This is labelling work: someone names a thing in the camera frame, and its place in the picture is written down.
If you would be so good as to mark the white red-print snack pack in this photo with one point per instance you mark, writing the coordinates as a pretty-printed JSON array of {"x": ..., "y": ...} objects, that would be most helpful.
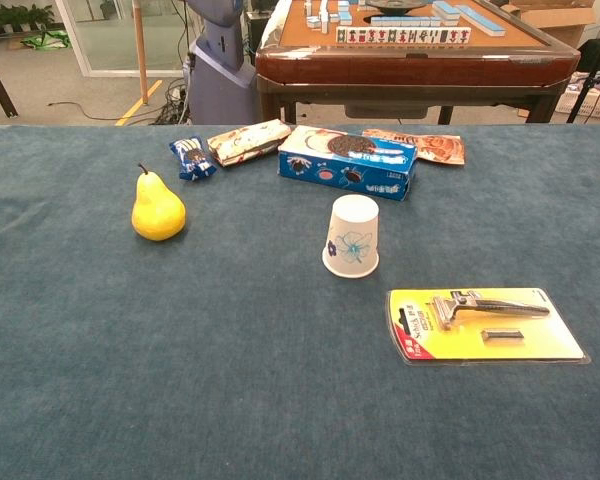
[{"x": 245, "y": 142}]

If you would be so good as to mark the small blue Oreo packet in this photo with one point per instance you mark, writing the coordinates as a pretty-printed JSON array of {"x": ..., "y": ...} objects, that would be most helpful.
[{"x": 192, "y": 157}]

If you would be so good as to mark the wooden pole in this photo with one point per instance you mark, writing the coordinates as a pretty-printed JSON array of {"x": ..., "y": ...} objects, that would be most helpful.
[{"x": 140, "y": 50}]

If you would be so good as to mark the black tripod stand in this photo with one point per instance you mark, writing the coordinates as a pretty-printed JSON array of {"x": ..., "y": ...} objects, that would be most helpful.
[{"x": 587, "y": 82}]

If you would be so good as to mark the blue Oreo cookie box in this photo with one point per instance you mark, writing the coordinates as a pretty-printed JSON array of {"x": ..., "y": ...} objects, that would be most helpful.
[{"x": 340, "y": 170}]

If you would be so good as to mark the upright mahjong tile row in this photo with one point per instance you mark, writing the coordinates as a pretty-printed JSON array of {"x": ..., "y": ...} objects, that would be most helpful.
[{"x": 405, "y": 37}]

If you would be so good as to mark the green bag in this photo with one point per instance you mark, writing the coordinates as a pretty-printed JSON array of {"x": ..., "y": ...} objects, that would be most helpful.
[{"x": 47, "y": 40}]

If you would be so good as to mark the blue-backed mahjong tile row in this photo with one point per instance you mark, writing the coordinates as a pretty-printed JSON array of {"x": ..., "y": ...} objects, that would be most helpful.
[
  {"x": 405, "y": 21},
  {"x": 480, "y": 20}
]

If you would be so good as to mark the blue felt table cover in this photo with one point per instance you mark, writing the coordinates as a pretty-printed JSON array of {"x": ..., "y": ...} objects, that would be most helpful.
[{"x": 230, "y": 350}]

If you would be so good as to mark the white paper cup blue flower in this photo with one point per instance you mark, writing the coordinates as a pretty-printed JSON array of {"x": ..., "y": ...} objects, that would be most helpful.
[{"x": 352, "y": 235}]

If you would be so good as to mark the brown mahjong table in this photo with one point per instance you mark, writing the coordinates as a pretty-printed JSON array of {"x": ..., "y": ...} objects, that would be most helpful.
[{"x": 405, "y": 65}]

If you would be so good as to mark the cardboard box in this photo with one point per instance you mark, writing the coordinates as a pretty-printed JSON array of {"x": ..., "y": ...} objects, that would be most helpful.
[{"x": 565, "y": 22}]

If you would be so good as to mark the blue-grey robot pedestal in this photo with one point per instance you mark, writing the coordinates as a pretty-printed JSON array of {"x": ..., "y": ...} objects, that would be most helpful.
[{"x": 220, "y": 85}]

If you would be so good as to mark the yellow razor blister pack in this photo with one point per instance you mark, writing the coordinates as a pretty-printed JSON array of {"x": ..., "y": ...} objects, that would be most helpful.
[{"x": 505, "y": 345}]

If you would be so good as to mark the yellow pear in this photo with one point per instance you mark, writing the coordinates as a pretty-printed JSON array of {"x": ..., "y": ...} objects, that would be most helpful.
[{"x": 157, "y": 215}]

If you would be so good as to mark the potted green plants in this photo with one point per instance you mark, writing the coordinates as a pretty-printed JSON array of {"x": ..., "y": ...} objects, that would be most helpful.
[{"x": 10, "y": 17}]

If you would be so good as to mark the black table leg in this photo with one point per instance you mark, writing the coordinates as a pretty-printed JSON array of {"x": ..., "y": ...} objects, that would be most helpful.
[{"x": 0, "y": 85}]

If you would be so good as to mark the orange snack pouch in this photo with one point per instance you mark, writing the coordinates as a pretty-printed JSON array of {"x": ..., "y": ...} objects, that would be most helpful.
[{"x": 440, "y": 147}]

